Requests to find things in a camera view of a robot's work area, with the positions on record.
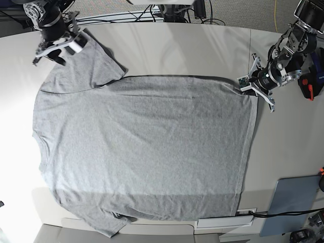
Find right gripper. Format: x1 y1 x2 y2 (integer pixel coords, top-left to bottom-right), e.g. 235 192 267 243
32 17 81 66

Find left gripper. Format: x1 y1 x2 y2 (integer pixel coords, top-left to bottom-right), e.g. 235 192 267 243
249 53 302 112

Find grey T-shirt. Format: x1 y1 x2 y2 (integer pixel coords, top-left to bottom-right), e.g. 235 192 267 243
32 33 258 237

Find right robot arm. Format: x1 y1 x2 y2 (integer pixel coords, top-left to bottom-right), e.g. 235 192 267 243
13 1 87 66

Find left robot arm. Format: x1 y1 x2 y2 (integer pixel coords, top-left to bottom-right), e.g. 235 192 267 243
248 1 323 112

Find blue clamp with orange trigger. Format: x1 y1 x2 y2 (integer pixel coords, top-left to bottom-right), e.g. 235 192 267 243
298 48 323 101

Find orange black tool right edge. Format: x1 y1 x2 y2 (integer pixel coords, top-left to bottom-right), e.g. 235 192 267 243
318 167 324 192

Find blue-grey tablet board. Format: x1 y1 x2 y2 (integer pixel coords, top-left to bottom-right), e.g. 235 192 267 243
259 175 320 237

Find black device at bottom right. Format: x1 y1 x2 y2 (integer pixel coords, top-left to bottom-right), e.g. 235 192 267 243
290 229 312 243

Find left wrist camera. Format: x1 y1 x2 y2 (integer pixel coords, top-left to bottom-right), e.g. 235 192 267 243
237 75 251 92

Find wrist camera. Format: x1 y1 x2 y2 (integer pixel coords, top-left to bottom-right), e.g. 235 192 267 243
66 32 89 55
237 75 251 92

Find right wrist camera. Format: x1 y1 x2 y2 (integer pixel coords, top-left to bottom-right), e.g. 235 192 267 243
66 32 89 55

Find yellow cable on floor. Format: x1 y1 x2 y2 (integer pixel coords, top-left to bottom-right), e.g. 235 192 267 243
273 0 278 33

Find central robot base mount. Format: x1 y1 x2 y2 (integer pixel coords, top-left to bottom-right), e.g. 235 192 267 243
150 1 195 23

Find black cable on table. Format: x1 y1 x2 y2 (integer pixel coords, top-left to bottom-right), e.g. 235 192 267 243
248 209 324 219

